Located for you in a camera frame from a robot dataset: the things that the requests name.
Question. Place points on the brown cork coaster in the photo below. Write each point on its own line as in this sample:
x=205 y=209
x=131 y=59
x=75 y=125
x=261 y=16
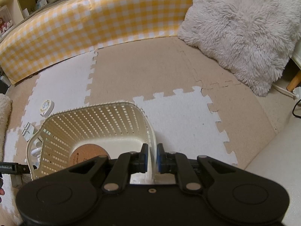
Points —
x=86 y=152

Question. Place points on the yellow gingham padded bumper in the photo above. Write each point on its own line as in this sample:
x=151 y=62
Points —
x=74 y=27

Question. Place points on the cream fleece blanket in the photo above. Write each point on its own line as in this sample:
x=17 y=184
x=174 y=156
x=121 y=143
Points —
x=5 y=111

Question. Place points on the cream perforated plastic basket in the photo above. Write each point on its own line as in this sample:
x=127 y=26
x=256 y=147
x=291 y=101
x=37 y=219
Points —
x=118 y=127

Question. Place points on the white foam mat tile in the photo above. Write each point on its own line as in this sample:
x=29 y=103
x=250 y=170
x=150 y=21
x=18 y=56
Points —
x=183 y=123
x=64 y=83

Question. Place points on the white square box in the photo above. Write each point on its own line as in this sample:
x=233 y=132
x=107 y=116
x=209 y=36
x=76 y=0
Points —
x=28 y=131

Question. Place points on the white foam mat tile left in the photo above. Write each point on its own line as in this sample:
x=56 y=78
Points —
x=64 y=83

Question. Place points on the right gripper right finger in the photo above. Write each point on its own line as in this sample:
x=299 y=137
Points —
x=165 y=160

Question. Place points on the wooden furniture leg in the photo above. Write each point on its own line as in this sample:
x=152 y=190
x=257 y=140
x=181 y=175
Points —
x=294 y=82

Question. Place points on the fluffy white pillow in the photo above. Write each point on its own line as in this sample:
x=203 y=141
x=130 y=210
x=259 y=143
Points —
x=253 y=39

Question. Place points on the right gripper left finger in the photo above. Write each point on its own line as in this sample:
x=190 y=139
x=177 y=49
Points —
x=140 y=160

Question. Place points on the white round dish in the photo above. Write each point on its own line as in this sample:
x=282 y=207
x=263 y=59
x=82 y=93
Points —
x=36 y=155

